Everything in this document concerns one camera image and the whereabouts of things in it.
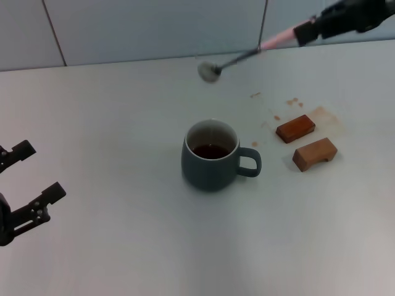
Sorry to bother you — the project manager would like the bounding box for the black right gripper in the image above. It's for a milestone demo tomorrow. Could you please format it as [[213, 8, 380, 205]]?
[[293, 0, 395, 47]]

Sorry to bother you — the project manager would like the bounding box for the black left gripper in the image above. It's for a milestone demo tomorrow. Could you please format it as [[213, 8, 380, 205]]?
[[0, 139, 67, 247]]

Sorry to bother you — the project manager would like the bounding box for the pink handled metal spoon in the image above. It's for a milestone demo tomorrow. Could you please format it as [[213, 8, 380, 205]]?
[[197, 17, 317, 84]]

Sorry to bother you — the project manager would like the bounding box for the grey ceramic cup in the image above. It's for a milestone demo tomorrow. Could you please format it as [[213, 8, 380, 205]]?
[[180, 118, 263, 193]]

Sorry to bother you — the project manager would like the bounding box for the dark brown wooden block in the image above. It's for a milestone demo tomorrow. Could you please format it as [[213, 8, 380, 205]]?
[[275, 114, 317, 144]]

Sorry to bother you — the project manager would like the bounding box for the light brown wooden block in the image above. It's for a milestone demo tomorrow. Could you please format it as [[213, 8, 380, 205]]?
[[292, 137, 338, 173]]

